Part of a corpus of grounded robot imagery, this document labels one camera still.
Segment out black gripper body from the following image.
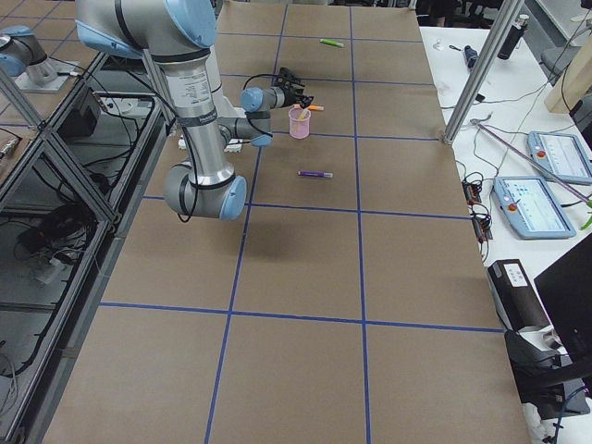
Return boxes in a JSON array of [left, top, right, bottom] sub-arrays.
[[282, 85, 306, 105]]

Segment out green highlighter pen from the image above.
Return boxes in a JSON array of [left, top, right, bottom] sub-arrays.
[[319, 38, 344, 48]]

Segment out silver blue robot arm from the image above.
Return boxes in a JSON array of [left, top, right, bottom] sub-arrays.
[[76, 1, 313, 220]]

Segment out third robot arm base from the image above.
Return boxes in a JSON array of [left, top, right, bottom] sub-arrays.
[[1, 25, 78, 93]]

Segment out pink mesh pen holder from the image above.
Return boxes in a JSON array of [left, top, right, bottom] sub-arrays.
[[289, 107, 311, 140]]

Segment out purple marker pen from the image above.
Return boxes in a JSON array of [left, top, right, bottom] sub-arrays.
[[297, 170, 334, 179]]

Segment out folded navy umbrella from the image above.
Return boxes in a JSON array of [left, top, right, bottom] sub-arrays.
[[462, 45, 478, 71]]

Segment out small circuit board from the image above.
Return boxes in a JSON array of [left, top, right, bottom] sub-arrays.
[[462, 181, 482, 205]]

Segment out black water bottle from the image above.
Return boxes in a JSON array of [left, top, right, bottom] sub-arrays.
[[498, 14, 530, 60]]

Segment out near blue teach pendant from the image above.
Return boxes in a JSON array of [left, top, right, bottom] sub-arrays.
[[493, 177, 575, 240]]

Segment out blue teach pendant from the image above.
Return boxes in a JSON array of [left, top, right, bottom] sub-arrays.
[[493, 177, 575, 240], [527, 131, 591, 185]]

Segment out far blue teach pendant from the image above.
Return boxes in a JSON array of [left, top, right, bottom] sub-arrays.
[[527, 131, 591, 185]]

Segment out black cardboard box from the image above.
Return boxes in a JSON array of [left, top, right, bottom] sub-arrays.
[[487, 259, 550, 333]]

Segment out black monitor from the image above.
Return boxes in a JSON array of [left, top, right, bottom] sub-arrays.
[[535, 235, 591, 358]]

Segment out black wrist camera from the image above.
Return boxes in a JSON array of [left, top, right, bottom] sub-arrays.
[[274, 67, 305, 90]]

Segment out aluminium frame post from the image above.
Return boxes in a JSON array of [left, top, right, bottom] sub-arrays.
[[441, 0, 524, 145]]

